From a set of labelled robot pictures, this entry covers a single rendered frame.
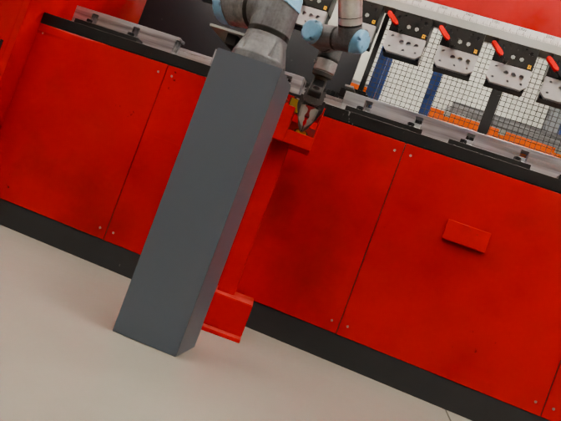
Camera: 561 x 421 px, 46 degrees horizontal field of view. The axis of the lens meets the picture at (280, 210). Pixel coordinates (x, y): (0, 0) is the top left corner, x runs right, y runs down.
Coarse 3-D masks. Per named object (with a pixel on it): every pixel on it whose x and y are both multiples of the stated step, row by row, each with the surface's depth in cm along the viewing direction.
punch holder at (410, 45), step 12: (396, 12) 252; (408, 24) 250; (420, 24) 250; (432, 24) 250; (396, 36) 251; (408, 36) 250; (420, 36) 249; (384, 48) 253; (396, 48) 250; (408, 48) 249; (420, 48) 248; (408, 60) 253
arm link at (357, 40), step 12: (348, 0) 199; (360, 0) 200; (348, 12) 200; (360, 12) 202; (348, 24) 202; (360, 24) 204; (336, 36) 207; (348, 36) 204; (360, 36) 202; (336, 48) 209; (348, 48) 206; (360, 48) 204
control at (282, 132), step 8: (288, 96) 233; (288, 104) 217; (288, 112) 217; (280, 120) 217; (288, 120) 217; (320, 120) 217; (280, 128) 217; (288, 128) 223; (296, 128) 227; (280, 136) 217; (288, 136) 217; (296, 136) 217; (304, 136) 217; (312, 136) 225; (288, 144) 220; (296, 144) 217; (304, 144) 217; (304, 152) 227
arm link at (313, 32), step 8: (304, 24) 212; (312, 24) 210; (320, 24) 210; (304, 32) 212; (312, 32) 210; (320, 32) 210; (328, 32) 209; (312, 40) 211; (320, 40) 211; (328, 40) 209; (320, 48) 217; (328, 48) 213
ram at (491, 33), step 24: (384, 0) 253; (432, 0) 250; (456, 0) 248; (480, 0) 246; (504, 0) 244; (528, 0) 242; (552, 0) 241; (456, 24) 247; (480, 24) 245; (528, 24) 242; (552, 24) 240; (552, 48) 239
